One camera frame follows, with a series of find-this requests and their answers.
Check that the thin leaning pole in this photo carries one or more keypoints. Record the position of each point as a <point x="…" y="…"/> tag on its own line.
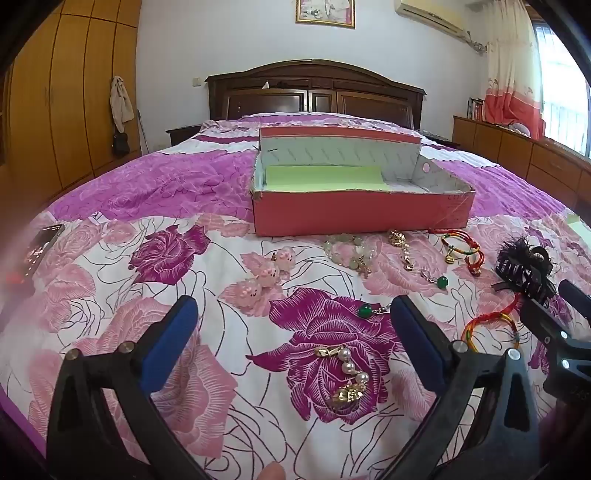
<point x="142" y="131"/>

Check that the pink floral bedspread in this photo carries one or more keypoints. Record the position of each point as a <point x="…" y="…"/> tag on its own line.
<point x="207" y="194"/>

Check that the green bead earring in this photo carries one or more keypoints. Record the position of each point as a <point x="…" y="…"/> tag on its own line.
<point x="366" y="310"/>

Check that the pink pig hair clip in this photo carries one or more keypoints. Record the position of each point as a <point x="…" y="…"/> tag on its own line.
<point x="286" y="258"/>
<point x="268" y="275"/>
<point x="251" y="291"/>

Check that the person's left hand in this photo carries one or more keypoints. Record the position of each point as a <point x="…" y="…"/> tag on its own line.
<point x="272" y="471"/>

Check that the window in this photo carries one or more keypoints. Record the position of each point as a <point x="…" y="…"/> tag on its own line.
<point x="565" y="92"/>

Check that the light green paper liner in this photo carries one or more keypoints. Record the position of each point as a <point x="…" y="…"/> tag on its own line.
<point x="323" y="177"/>

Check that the white air conditioner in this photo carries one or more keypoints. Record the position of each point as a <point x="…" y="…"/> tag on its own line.
<point x="431" y="16"/>

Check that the yellow-green paper sheet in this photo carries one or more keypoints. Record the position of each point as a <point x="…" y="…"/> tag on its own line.
<point x="581" y="227"/>

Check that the black smartphone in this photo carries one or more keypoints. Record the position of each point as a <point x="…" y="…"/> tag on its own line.
<point x="39" y="249"/>

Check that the orange wooden wardrobe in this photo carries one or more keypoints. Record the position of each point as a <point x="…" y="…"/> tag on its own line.
<point x="55" y="92"/>

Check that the beige hanging cloth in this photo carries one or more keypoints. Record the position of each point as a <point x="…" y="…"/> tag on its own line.
<point x="121" y="101"/>

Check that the pink and white curtain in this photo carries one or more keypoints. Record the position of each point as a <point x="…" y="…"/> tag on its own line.
<point x="512" y="69"/>

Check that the gold framed wall picture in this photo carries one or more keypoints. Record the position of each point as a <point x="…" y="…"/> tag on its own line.
<point x="325" y="11"/>

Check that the black feathered hair claw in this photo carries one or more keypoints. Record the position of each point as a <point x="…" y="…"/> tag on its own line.
<point x="521" y="272"/>

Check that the black hanging bag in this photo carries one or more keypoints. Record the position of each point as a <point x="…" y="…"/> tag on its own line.
<point x="121" y="144"/>

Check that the dark wooden headboard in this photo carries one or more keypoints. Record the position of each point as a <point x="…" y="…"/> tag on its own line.
<point x="277" y="94"/>

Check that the pink cardboard box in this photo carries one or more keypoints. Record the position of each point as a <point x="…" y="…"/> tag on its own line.
<point x="360" y="212"/>

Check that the row of books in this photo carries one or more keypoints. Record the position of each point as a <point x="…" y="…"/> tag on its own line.
<point x="475" y="110"/>

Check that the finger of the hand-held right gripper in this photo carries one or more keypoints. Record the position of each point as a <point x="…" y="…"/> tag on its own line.
<point x="575" y="295"/>
<point x="549" y="327"/>

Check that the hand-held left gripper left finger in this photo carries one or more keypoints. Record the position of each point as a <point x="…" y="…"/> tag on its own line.
<point x="168" y="344"/>

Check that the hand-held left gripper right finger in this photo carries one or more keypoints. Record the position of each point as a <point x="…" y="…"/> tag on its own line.
<point x="418" y="344"/>

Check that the low orange wooden cabinet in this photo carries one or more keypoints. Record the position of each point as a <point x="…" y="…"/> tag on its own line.
<point x="508" y="147"/>

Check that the dark wooden nightstand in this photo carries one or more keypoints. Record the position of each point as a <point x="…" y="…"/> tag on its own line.
<point x="182" y="134"/>
<point x="441" y="139"/>

